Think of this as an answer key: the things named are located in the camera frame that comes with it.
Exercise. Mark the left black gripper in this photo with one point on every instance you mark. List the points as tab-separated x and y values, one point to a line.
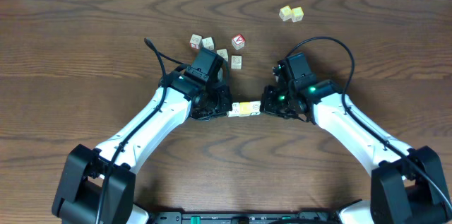
229	106

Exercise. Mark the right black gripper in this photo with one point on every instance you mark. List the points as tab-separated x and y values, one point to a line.
267	104

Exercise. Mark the plain white wooden block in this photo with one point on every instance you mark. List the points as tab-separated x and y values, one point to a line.
235	111

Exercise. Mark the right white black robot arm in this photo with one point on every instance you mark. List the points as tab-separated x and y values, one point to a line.
407	184

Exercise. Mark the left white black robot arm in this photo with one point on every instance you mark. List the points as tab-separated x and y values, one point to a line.
97	185

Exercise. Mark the white block circle drawing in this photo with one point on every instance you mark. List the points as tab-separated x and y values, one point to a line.
236	62

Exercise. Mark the white block with drawing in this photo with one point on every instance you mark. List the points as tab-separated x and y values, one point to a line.
223	53

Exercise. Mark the white block beside red-sided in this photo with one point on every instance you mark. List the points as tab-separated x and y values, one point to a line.
208	43

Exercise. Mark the white block red side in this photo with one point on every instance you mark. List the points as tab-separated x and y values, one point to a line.
195	41

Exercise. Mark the red letter A block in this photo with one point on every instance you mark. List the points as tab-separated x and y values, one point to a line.
238	41

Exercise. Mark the left yellow wooden block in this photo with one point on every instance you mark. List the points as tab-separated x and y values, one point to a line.
285	13

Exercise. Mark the yellow wooden block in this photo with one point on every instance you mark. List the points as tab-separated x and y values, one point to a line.
297	14
285	13

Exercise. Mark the right yellow wooden block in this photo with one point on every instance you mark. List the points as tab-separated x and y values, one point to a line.
297	14

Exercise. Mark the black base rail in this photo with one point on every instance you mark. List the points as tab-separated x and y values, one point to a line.
171	217

